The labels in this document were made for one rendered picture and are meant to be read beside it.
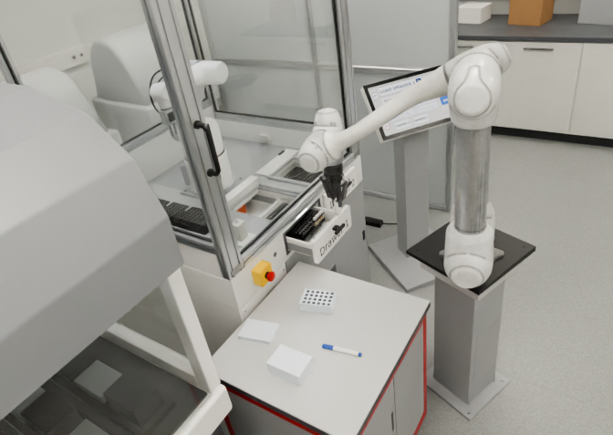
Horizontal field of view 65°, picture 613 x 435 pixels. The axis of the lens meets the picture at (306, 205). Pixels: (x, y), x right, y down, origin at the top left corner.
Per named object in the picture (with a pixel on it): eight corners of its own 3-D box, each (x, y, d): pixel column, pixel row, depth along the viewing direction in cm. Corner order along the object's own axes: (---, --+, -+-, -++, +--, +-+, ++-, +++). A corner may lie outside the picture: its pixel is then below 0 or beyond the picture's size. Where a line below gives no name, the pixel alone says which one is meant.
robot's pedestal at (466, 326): (510, 382, 230) (527, 258, 189) (469, 421, 216) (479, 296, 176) (458, 346, 251) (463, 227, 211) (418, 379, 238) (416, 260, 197)
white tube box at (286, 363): (315, 367, 159) (313, 356, 157) (301, 387, 153) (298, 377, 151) (283, 354, 166) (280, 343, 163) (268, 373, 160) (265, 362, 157)
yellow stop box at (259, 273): (275, 276, 188) (272, 262, 184) (264, 288, 183) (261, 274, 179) (264, 273, 191) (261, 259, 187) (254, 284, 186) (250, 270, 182)
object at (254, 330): (279, 326, 177) (278, 323, 176) (270, 345, 170) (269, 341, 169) (248, 321, 181) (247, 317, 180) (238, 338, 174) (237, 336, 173)
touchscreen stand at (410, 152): (471, 268, 299) (480, 114, 245) (407, 293, 289) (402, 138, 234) (426, 228, 340) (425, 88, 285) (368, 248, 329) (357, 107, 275)
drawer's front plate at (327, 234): (351, 225, 214) (349, 204, 208) (317, 264, 194) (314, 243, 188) (348, 224, 215) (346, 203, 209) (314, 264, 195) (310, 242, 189)
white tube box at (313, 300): (337, 298, 185) (336, 291, 183) (332, 314, 178) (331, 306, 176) (306, 295, 189) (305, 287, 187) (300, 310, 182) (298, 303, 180)
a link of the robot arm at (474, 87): (493, 259, 178) (491, 301, 161) (447, 255, 183) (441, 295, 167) (507, 48, 137) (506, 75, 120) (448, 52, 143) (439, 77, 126)
